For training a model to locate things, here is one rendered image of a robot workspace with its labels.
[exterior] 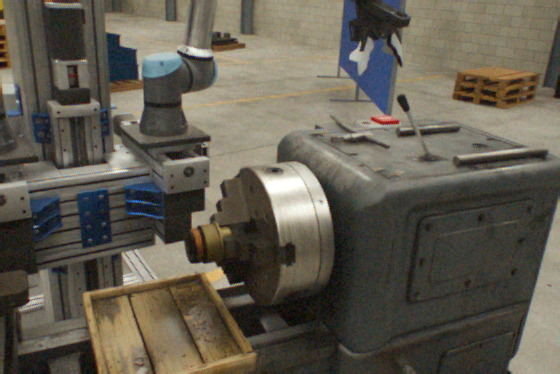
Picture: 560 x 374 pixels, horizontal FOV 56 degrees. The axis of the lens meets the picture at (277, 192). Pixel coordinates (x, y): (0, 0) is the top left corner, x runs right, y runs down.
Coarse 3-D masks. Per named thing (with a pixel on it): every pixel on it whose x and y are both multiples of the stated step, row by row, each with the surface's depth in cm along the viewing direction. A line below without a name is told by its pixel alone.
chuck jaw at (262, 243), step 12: (228, 240) 109; (240, 240) 109; (252, 240) 109; (264, 240) 109; (228, 252) 110; (240, 252) 108; (252, 252) 107; (264, 252) 105; (276, 252) 106; (288, 252) 106; (264, 264) 105; (288, 264) 106
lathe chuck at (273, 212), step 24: (240, 168) 119; (264, 168) 114; (288, 168) 115; (264, 192) 108; (288, 192) 108; (264, 216) 110; (288, 216) 105; (312, 216) 107; (288, 240) 104; (312, 240) 107; (312, 264) 108; (264, 288) 114; (288, 288) 109; (312, 288) 113
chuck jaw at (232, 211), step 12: (228, 180) 119; (240, 180) 120; (228, 192) 118; (240, 192) 119; (216, 204) 119; (228, 204) 117; (240, 204) 118; (216, 216) 115; (228, 216) 116; (240, 216) 117
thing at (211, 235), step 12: (192, 228) 112; (204, 228) 111; (216, 228) 112; (228, 228) 114; (192, 240) 109; (204, 240) 110; (216, 240) 110; (192, 252) 115; (204, 252) 110; (216, 252) 111
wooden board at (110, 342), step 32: (128, 288) 128; (160, 288) 132; (96, 320) 119; (128, 320) 119; (160, 320) 120; (192, 320) 120; (224, 320) 120; (96, 352) 106; (128, 352) 109; (160, 352) 110; (192, 352) 110; (224, 352) 111
